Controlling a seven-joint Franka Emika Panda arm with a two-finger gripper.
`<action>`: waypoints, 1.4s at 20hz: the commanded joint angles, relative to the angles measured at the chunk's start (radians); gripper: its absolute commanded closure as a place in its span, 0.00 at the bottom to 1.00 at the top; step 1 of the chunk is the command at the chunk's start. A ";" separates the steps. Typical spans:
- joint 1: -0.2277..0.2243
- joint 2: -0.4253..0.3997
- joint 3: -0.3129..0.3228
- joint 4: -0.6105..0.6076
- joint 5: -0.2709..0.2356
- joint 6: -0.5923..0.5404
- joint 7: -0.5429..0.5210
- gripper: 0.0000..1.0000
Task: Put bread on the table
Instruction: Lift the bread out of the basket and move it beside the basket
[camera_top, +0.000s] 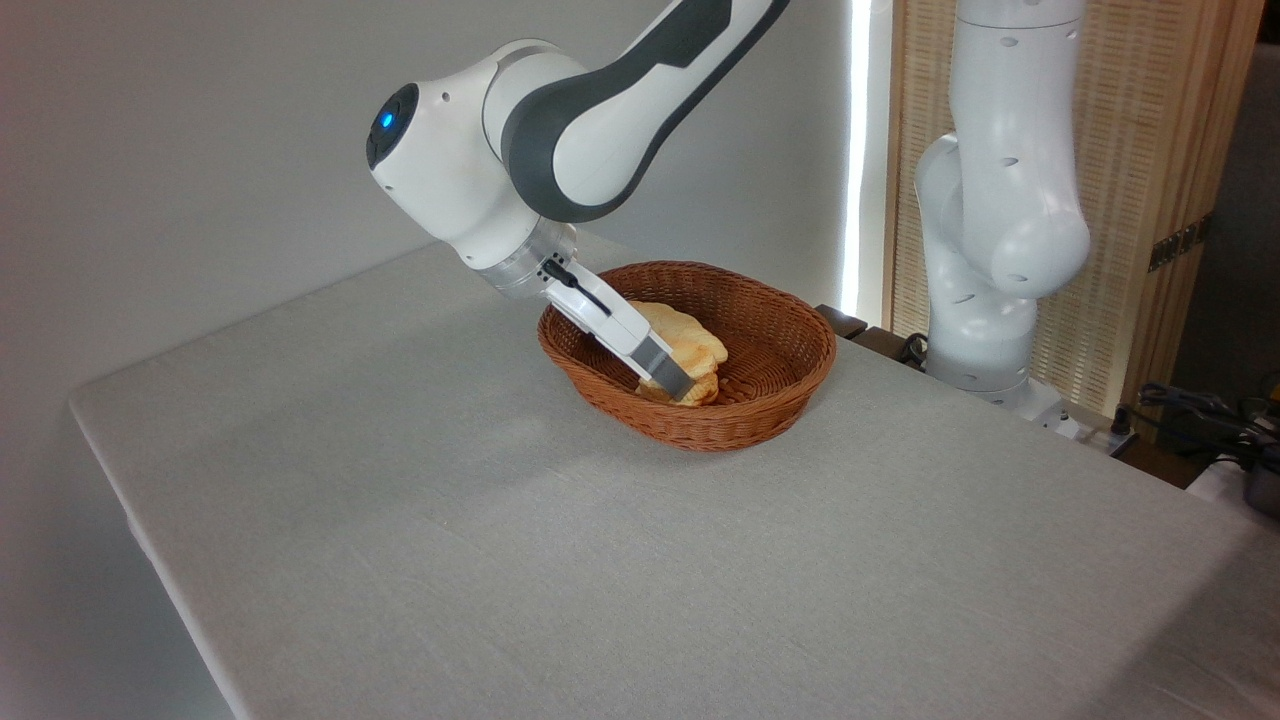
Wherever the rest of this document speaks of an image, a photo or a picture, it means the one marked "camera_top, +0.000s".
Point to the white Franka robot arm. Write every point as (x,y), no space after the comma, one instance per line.
(600,130)

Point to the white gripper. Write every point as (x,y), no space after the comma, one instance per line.
(615,325)

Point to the grey tablecloth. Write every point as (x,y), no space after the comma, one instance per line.
(640,560)

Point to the black metal hinge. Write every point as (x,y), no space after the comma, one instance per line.
(1180,242)

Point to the round bread roll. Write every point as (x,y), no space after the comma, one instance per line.
(708,387)

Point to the wooden lattice screen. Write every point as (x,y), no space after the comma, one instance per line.
(1150,120)

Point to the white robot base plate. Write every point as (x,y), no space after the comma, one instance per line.
(1045,405)

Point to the brown wicker basket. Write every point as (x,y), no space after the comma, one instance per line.
(765,400)

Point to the long bread loaf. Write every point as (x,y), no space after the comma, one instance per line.
(700,343)

